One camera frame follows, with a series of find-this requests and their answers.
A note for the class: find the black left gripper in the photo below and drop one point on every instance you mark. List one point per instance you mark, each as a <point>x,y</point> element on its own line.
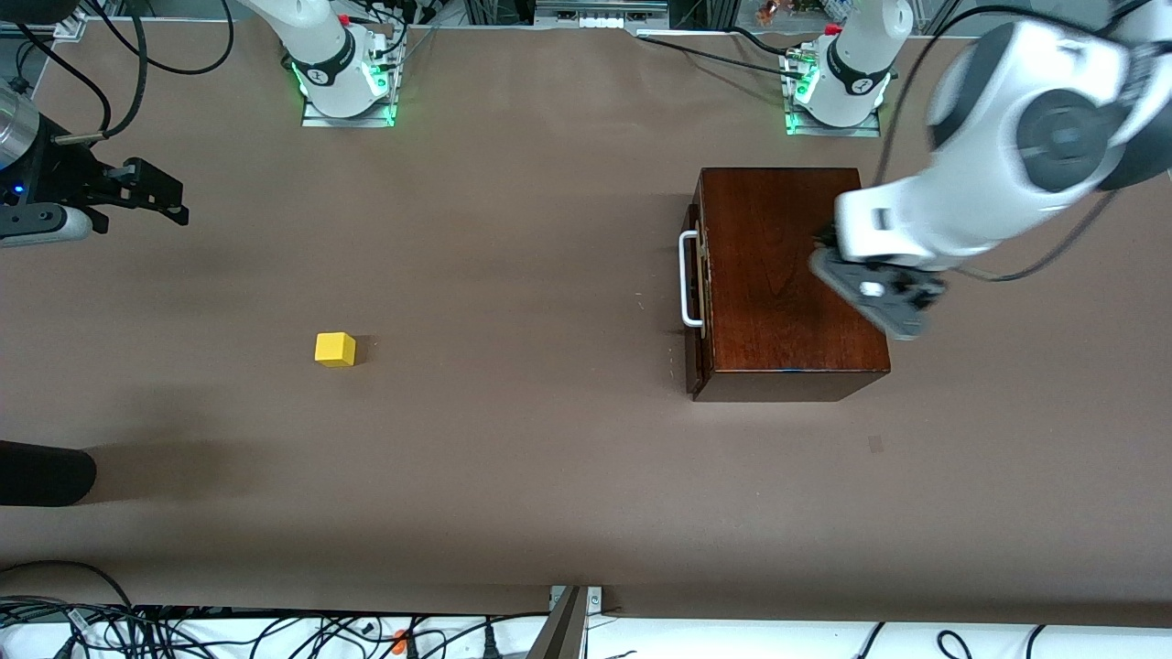
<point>828,239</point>

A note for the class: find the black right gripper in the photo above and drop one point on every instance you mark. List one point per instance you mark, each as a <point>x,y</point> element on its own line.
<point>66,177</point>

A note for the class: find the wooden drawer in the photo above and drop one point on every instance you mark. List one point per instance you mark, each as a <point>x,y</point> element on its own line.
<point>704,265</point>

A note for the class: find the yellow cube block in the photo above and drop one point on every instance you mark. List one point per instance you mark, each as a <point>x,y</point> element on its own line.
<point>334,351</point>

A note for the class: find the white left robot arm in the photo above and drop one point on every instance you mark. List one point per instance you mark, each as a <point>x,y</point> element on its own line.
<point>971,210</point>

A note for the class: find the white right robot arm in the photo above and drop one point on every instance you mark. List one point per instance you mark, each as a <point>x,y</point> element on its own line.
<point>320,55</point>

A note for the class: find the dark brown wooden cabinet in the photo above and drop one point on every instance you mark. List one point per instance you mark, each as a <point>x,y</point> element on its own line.
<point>778,302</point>

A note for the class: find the black cylindrical object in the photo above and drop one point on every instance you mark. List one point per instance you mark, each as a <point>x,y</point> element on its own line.
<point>41,473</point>

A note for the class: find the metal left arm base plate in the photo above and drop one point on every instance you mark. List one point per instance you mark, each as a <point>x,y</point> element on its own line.
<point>865,128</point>

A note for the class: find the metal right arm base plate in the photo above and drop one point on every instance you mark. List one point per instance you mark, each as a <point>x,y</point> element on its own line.
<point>316,119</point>

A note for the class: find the aluminium frame profile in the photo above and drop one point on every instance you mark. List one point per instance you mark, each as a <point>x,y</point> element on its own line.
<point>73,27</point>

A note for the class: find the grey metal post bracket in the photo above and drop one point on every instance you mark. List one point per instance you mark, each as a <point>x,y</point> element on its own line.
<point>563,631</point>

